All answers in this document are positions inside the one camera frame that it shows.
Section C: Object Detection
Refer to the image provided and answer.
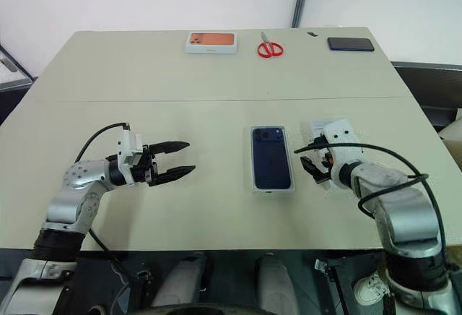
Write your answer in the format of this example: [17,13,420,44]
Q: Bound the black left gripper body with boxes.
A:
[131,144,160,188]

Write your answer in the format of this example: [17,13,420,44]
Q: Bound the dark rounded grey-topped shape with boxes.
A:
[255,252,301,315]
[150,251,209,309]

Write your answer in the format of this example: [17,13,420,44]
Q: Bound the silver metal table clamp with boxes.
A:
[313,258,332,277]

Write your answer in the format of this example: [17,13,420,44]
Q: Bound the glass and metal rack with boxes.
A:
[0,43,36,94]

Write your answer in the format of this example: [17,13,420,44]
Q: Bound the white box tray brown insert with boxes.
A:
[250,124,296,196]

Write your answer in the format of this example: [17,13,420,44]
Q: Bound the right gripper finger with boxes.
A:
[300,155,331,185]
[294,140,328,156]

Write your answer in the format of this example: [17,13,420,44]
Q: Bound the white rounded object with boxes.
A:
[437,106,462,172]

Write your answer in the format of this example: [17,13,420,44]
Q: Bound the black side table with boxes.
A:
[391,61,462,129]

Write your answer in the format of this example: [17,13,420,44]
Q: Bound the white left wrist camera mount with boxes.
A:
[115,128,146,186]

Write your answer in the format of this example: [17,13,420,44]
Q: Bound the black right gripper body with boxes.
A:
[317,147,336,174]

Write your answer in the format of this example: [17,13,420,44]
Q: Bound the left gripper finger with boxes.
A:
[149,165,196,188]
[149,141,191,156]

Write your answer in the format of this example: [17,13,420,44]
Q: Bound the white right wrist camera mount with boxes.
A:
[321,120,365,190]

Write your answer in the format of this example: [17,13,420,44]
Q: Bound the white sneaker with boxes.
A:
[351,274,395,311]

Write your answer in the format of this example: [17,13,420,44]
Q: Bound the blue smartphone with camera bump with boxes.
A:
[251,126,292,190]

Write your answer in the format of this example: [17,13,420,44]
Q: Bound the red handled scissors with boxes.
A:
[256,30,285,59]

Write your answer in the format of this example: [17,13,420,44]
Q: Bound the phone box with orange picture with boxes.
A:
[185,31,240,56]

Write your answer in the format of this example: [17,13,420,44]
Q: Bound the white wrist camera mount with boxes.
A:
[115,128,146,186]
[321,120,365,190]

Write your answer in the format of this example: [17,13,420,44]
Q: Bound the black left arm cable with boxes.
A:
[73,122,131,294]

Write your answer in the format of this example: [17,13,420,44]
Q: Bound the black smartphone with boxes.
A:
[326,36,375,53]

